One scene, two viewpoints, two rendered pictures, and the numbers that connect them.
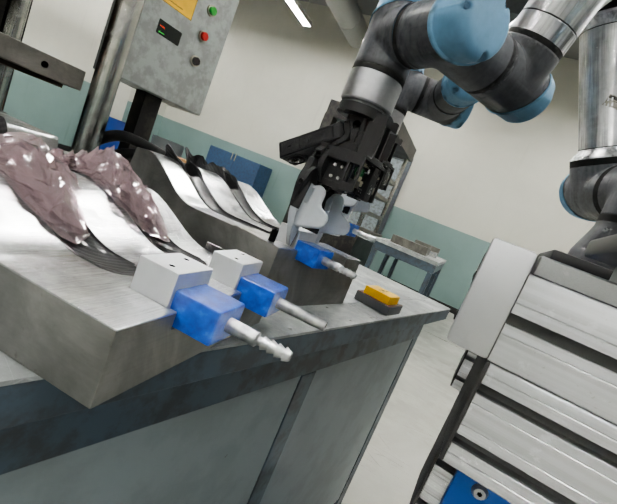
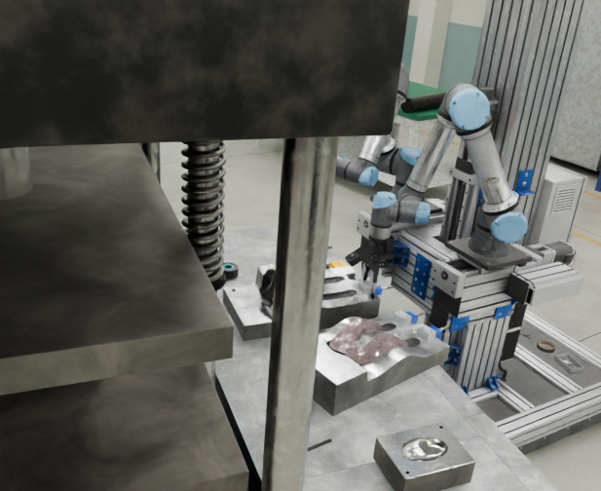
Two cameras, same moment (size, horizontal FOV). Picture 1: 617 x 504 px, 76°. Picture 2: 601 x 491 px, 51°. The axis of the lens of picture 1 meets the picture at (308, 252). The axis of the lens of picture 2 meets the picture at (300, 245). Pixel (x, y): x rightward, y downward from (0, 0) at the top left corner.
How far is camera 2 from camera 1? 207 cm
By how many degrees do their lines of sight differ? 55
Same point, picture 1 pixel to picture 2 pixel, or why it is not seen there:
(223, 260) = (406, 320)
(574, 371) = (473, 289)
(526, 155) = not seen: outside the picture
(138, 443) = not seen: hidden behind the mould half
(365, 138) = (388, 246)
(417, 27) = (409, 219)
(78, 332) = (444, 352)
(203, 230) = (343, 312)
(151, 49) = not seen: hidden behind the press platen
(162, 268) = (432, 333)
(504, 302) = (462, 285)
